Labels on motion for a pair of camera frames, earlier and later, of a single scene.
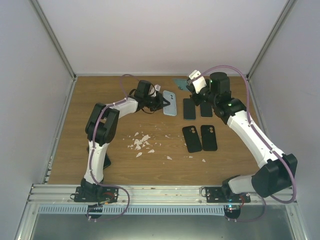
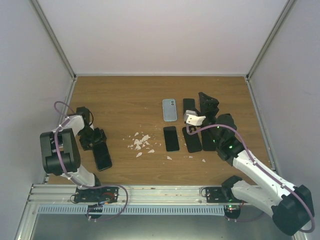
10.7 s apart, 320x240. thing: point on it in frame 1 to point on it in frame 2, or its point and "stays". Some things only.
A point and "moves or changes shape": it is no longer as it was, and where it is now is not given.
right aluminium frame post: x=289 y=6 stays
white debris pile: x=139 y=143 stays
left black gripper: x=160 y=103 to x=100 y=136
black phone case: x=208 y=138 stays
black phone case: x=192 y=139 stays
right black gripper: x=193 y=97 to x=213 y=103
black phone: x=189 y=107 stays
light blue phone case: x=170 y=109 moves or changes shape
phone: x=182 y=83 to x=171 y=139
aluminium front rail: x=144 y=195 stays
